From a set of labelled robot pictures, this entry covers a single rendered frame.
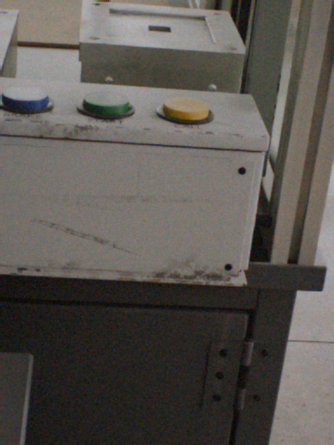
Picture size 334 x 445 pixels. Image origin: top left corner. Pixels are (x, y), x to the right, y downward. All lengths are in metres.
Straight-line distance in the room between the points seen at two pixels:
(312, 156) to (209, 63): 0.19
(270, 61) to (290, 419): 1.13
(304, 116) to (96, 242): 0.22
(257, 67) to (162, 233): 0.21
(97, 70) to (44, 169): 0.23
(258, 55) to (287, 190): 0.15
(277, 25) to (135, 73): 0.17
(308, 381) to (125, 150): 1.33
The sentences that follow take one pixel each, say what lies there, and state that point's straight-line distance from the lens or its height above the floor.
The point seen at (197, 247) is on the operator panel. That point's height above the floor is 0.79.
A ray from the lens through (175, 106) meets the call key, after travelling 0.83.
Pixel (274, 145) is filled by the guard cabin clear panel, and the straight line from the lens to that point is 1.04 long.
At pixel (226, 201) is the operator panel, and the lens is 0.83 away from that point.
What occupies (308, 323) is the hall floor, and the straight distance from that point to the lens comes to 2.28.
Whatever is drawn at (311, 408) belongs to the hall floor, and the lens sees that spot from 2.01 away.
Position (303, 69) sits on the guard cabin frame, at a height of 0.94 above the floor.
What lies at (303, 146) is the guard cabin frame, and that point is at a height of 0.87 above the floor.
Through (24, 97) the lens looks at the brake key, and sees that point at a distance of 0.82.
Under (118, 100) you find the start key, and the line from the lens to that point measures 0.83.
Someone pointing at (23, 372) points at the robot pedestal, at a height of 0.75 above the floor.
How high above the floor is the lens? 1.18
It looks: 27 degrees down
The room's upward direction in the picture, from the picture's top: 6 degrees clockwise
